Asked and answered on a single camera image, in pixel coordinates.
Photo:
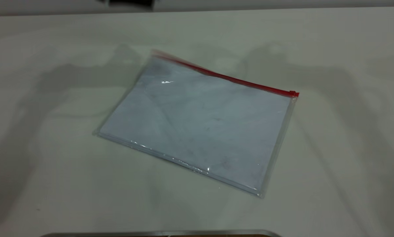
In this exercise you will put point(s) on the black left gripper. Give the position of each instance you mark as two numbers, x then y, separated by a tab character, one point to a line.
129	2

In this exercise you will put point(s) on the clear plastic bag red zipper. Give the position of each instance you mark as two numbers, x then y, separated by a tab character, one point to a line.
200	121

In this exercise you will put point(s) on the small red zipper slider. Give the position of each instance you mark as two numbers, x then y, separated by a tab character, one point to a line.
292	92

